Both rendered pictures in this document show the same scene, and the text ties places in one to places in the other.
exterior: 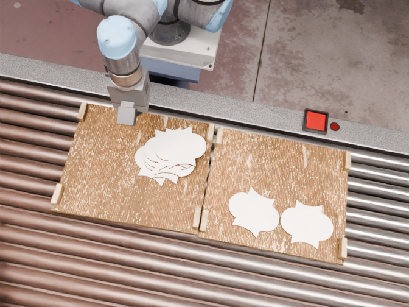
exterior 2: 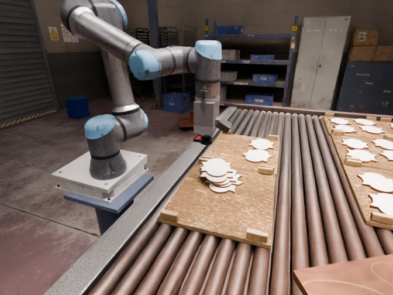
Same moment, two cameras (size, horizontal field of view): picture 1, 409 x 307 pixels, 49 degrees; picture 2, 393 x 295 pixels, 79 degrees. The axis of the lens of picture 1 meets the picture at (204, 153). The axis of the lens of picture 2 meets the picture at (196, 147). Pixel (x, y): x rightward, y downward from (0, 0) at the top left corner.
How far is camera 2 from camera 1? 1.22 m
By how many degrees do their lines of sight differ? 61
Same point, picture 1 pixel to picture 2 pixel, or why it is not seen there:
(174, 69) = (137, 184)
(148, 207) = (259, 190)
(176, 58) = (132, 178)
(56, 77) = (112, 243)
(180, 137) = (209, 165)
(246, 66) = (90, 242)
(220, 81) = not seen: hidden behind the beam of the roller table
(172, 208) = (258, 181)
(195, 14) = (135, 122)
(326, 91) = not seen: hidden behind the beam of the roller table
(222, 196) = (248, 164)
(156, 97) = (164, 185)
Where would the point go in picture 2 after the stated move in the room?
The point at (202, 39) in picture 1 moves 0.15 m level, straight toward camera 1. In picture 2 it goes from (130, 157) to (159, 161)
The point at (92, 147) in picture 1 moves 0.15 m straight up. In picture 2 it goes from (206, 215) to (207, 174)
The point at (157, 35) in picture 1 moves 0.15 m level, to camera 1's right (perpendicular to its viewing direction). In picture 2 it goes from (118, 166) to (137, 151)
